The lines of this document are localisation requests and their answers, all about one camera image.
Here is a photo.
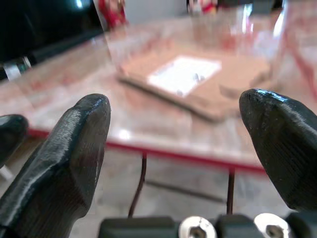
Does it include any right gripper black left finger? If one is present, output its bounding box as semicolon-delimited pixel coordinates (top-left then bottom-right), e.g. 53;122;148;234
0;93;111;238

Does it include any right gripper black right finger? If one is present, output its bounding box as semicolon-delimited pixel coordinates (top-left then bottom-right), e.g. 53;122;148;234
239;88;317;213

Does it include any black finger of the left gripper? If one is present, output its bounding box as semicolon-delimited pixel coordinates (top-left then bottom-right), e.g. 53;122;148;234
0;114;29;168

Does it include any flat brown cardboard with label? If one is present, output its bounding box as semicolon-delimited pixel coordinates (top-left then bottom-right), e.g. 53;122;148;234
115;43;273;122

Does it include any marble table with red edge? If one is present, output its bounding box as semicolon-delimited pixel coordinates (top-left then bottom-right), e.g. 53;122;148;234
0;13;317;219

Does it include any black flat screen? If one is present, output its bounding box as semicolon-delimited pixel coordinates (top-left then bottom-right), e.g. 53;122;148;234
0;0;105;80

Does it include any red white figurine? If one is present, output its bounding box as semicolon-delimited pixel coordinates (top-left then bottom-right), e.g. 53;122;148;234
98;0;127;26

